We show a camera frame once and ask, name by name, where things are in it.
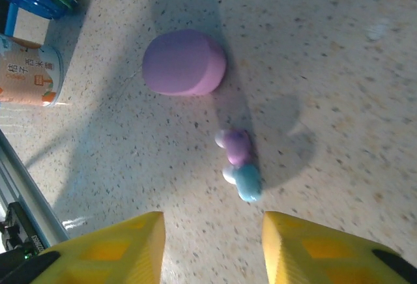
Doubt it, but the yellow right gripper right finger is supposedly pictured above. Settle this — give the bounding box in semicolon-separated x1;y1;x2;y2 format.
262;211;417;284

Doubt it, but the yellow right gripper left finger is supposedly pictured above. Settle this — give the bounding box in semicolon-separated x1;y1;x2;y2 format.
0;211;166;284

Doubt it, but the purple earbud charging case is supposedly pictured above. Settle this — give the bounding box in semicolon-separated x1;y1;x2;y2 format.
142;29;227;96

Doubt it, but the orange printed dessert can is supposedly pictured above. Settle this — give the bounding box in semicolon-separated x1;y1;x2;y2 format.
0;35;70;107

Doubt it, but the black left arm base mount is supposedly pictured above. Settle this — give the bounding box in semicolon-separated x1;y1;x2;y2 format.
0;201;45;262

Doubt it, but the aluminium frame rail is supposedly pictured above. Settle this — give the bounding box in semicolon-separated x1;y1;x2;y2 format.
0;130;71;254

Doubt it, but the purple wireless earbud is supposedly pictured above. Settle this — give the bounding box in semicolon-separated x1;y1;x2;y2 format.
214;129;252;167

